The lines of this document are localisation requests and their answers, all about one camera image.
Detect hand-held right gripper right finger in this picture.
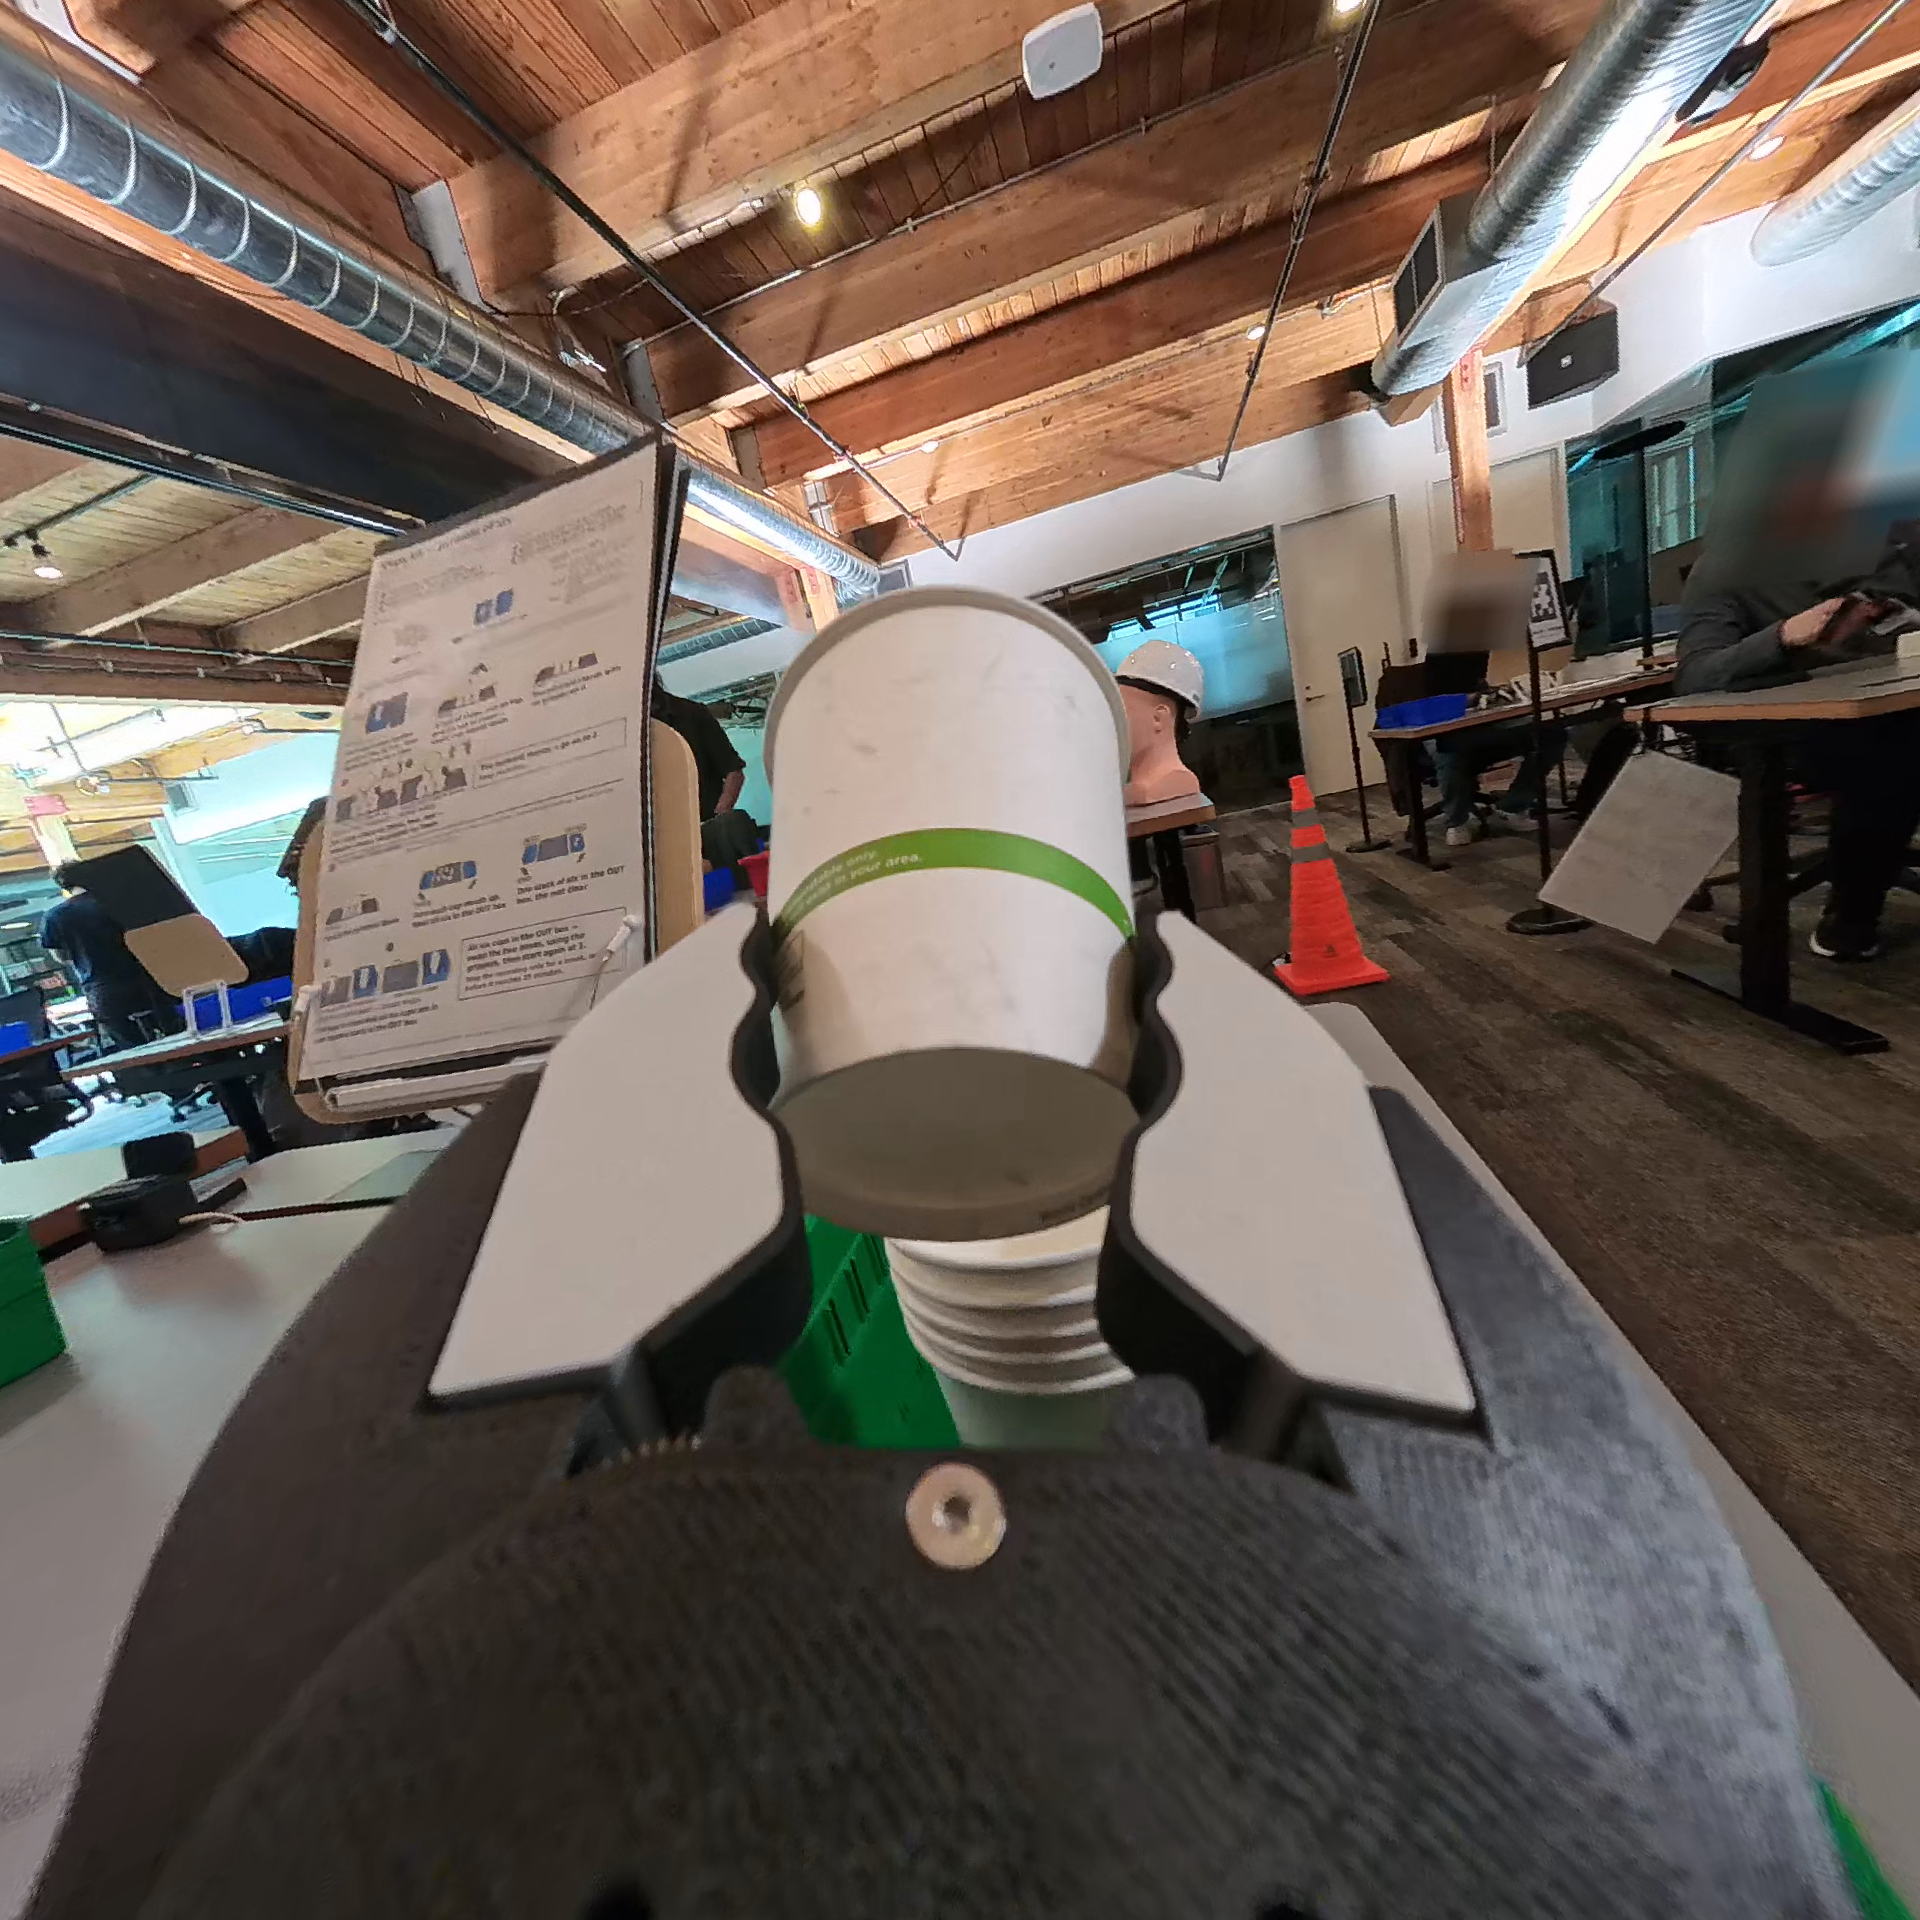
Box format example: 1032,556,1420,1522
1096,908,1480,1466

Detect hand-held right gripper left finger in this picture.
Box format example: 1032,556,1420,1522
427,901,812,1478

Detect green plastic bin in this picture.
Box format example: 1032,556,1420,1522
0,1215,68,1389
777,1212,1883,1920

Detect stack of white paper cups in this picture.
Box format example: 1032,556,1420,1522
882,1212,1145,1453

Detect white paper cup green band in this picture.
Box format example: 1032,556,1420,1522
762,584,1137,1243

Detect orange traffic cone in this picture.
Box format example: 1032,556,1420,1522
1276,774,1393,998

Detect wooden table black legs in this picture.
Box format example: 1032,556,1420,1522
1124,796,1220,922
1372,667,1673,872
1627,660,1920,1056

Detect printed instruction sheet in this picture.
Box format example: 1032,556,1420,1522
297,438,692,1085

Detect black power box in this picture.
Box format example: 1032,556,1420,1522
77,1132,204,1254

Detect mannequin head white helmet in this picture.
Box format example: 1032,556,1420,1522
1119,640,1208,805

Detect grey board floor sign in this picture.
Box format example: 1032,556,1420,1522
1505,747,1744,946

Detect white door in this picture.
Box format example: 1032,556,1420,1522
1276,496,1409,797

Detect white ceiling access point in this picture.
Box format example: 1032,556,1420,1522
1025,4,1105,98

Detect black wall speaker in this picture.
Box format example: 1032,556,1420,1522
1522,303,1623,408

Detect silver ventilation duct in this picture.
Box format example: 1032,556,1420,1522
0,37,888,602
1372,0,1729,400
1747,90,1920,269

